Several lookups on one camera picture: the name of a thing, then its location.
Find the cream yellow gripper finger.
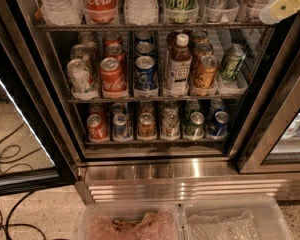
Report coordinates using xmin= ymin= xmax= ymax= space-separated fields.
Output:
xmin=259 ymin=0 xmax=300 ymax=25

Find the tall green can top shelf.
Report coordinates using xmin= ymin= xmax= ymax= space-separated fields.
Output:
xmin=164 ymin=0 xmax=195 ymax=23

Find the green can middle shelf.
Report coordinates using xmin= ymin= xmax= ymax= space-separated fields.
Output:
xmin=219 ymin=44 xmax=246 ymax=83

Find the orange can second row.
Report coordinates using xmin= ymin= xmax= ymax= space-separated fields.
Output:
xmin=193 ymin=42 xmax=213 ymax=64

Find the orange can front middle shelf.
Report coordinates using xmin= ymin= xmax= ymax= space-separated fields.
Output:
xmin=193 ymin=55 xmax=219 ymax=89

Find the orange can shelf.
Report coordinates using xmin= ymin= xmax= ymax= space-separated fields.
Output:
xmin=193 ymin=55 xmax=219 ymax=89
xmin=137 ymin=113 xmax=157 ymax=140

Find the right glass fridge door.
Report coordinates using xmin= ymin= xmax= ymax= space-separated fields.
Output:
xmin=238 ymin=33 xmax=300 ymax=175

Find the blue can second row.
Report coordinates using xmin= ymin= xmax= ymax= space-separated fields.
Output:
xmin=135 ymin=42 xmax=155 ymax=57

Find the green can bottom shelf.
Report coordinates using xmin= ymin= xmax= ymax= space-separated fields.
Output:
xmin=185 ymin=112 xmax=205 ymax=140

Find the blue Pepsi can front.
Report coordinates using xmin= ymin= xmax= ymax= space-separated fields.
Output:
xmin=135 ymin=56 xmax=157 ymax=91

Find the red can second row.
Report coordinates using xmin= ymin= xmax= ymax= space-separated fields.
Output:
xmin=105 ymin=44 xmax=126 ymax=63

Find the orange can bottom shelf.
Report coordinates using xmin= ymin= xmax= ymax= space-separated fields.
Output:
xmin=137 ymin=113 xmax=157 ymax=140

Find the red Coca-Cola can front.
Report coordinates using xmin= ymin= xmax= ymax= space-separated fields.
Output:
xmin=100 ymin=57 xmax=127 ymax=98

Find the blue white can bottom shelf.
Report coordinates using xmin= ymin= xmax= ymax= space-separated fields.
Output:
xmin=113 ymin=113 xmax=131 ymax=141

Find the white can second row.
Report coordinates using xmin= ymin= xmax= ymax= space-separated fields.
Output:
xmin=70 ymin=44 xmax=89 ymax=61

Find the white can front middle shelf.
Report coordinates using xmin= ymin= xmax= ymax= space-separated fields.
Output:
xmin=67 ymin=59 xmax=96 ymax=94

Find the red can bottom shelf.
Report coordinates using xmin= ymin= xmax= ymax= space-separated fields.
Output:
xmin=87 ymin=114 xmax=108 ymax=141

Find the steel fridge base grille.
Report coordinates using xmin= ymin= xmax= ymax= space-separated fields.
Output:
xmin=75 ymin=159 xmax=300 ymax=204

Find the open glass fridge door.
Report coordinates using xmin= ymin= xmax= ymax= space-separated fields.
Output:
xmin=0 ymin=0 xmax=78 ymax=196

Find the tea bottle white cap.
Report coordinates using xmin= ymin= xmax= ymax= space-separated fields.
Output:
xmin=165 ymin=33 xmax=192 ymax=92

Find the clear water bottle middle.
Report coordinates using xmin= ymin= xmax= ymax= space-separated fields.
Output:
xmin=124 ymin=0 xmax=159 ymax=25

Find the clear water bottle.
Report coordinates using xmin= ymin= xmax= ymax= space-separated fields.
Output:
xmin=124 ymin=0 xmax=159 ymax=25
xmin=40 ymin=0 xmax=83 ymax=26

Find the red Coca-Cola bottle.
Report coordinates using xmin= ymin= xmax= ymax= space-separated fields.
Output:
xmin=83 ymin=0 xmax=118 ymax=24

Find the clear bin with bubble wrap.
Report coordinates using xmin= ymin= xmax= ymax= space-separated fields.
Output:
xmin=181 ymin=194 xmax=294 ymax=240

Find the clear water bottle left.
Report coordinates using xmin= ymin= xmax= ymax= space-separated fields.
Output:
xmin=40 ymin=0 xmax=83 ymax=26

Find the clear bin with brown contents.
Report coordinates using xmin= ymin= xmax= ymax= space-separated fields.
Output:
xmin=77 ymin=201 xmax=184 ymax=240

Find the black floor cable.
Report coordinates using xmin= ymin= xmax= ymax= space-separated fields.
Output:
xmin=0 ymin=190 xmax=48 ymax=240

